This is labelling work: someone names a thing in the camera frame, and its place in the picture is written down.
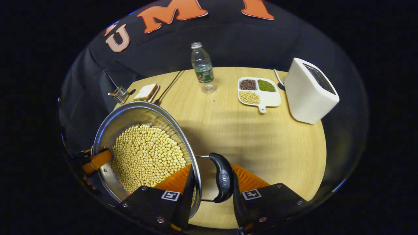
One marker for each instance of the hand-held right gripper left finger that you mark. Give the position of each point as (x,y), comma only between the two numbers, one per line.
(187,202)

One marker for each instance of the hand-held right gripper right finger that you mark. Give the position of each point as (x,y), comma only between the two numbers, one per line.
(237,209)

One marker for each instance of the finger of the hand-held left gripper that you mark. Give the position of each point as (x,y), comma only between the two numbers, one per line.
(98,160)

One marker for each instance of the heap of yellow soybeans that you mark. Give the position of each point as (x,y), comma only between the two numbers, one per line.
(147,156)

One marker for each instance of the small glass jar holder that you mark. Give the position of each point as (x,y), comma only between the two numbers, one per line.
(120,94)

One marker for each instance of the toast sandwich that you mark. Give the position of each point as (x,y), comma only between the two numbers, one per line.
(145,92)

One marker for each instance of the small heap of pale beans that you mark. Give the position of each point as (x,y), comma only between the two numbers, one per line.
(249,97)

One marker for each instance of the white divided bean tray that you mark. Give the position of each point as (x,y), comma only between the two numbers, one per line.
(271,98)

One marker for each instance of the small heap of brown beans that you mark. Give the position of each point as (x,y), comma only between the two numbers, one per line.
(248,85)

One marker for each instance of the small heap of green beans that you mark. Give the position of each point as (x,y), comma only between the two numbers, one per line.
(266,86)

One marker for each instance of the white toaster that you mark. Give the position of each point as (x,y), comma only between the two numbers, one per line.
(303,94)

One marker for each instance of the clear plastic water bottle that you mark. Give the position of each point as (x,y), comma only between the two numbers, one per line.
(203,70)

